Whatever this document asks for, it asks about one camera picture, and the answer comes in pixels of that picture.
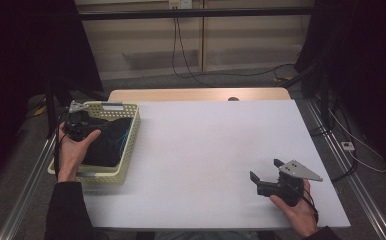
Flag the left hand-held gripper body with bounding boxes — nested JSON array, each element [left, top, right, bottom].
[[62, 100, 99, 142]]

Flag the pale yellow perforated basket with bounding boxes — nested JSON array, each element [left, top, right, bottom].
[[47, 101, 142, 185]]

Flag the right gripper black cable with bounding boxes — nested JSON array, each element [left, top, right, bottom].
[[289, 184, 320, 225]]

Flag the wooden table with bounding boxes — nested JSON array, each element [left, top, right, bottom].
[[108, 87, 292, 103]]

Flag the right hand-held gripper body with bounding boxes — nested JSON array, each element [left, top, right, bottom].
[[256, 159, 324, 207]]

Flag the person's right hand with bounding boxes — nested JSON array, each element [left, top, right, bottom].
[[269, 179, 320, 239]]

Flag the black horizontal bar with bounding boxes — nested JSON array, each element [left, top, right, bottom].
[[78, 6, 316, 21]]

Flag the white wall socket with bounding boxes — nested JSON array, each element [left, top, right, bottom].
[[168, 0, 194, 10]]

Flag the person's left hand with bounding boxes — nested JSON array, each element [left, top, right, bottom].
[[57, 122, 102, 183]]

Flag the white table cover sheet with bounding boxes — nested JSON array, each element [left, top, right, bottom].
[[81, 99, 351, 231]]

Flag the white cable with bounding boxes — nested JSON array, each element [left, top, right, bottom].
[[326, 105, 386, 174]]

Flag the aluminium floor rail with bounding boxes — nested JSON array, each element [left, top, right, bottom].
[[304, 99, 386, 240], [0, 132, 59, 240]]

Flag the black garment with blue print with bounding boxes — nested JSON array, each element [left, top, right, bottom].
[[80, 117, 134, 168]]

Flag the dark curtain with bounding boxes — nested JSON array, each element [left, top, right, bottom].
[[293, 0, 386, 183], [0, 0, 104, 191]]

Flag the black stand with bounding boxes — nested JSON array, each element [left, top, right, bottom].
[[43, 78, 59, 140]]

